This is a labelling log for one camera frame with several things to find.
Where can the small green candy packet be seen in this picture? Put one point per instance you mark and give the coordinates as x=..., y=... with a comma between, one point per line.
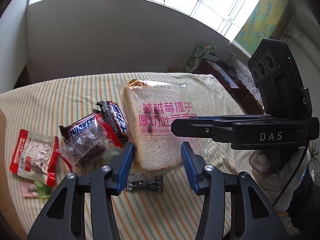
x=42, y=190

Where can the packaged cranberry toast bread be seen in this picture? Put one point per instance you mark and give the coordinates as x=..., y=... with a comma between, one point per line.
x=150, y=107

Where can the Snickers bar Chinese label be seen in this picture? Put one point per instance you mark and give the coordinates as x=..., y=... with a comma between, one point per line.
x=114, y=117

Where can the white gloved right hand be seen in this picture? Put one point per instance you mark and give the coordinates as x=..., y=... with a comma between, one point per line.
x=271, y=177

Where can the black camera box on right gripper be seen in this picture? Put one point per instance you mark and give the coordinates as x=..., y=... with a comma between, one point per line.
x=276, y=75

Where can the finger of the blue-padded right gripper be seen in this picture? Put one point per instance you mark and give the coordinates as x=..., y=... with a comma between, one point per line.
x=235, y=117
x=213, y=128

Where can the white lace cloth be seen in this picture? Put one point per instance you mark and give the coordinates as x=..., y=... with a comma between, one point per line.
x=238, y=58

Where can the Snickers bar English label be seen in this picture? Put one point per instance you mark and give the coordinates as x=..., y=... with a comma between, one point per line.
x=93, y=120

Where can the black patterned snack packet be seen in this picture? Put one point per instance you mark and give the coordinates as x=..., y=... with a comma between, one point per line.
x=153, y=184

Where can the dark red cabinet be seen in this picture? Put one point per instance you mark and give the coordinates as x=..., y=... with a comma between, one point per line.
x=236, y=89

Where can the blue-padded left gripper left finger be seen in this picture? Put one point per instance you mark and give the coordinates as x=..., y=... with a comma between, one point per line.
x=109, y=181

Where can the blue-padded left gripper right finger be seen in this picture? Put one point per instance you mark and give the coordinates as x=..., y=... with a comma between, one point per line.
x=208, y=181

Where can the clear bag of dark snack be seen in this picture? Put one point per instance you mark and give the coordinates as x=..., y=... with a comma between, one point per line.
x=96, y=142

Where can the wall map poster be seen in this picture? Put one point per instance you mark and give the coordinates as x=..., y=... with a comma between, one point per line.
x=269, y=19

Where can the green and white carton box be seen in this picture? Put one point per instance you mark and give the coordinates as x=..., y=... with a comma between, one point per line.
x=196, y=57

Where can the striped tablecloth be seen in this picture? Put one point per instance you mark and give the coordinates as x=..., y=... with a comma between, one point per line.
x=141, y=214

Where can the red and white snack pouch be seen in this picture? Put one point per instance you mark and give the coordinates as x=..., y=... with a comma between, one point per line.
x=35, y=157

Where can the small pink sachet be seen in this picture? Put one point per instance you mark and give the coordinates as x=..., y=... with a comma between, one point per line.
x=28, y=190

